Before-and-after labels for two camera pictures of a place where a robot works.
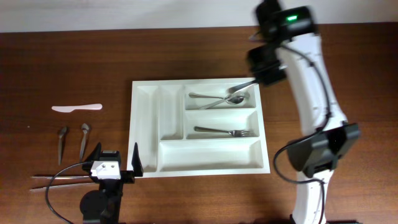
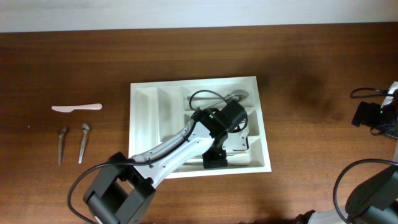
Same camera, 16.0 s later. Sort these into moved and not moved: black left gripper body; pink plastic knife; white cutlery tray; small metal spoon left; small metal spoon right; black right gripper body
Moved: black left gripper body; black right gripper body
Not moved: small metal spoon left; white cutlery tray; small metal spoon right; pink plastic knife
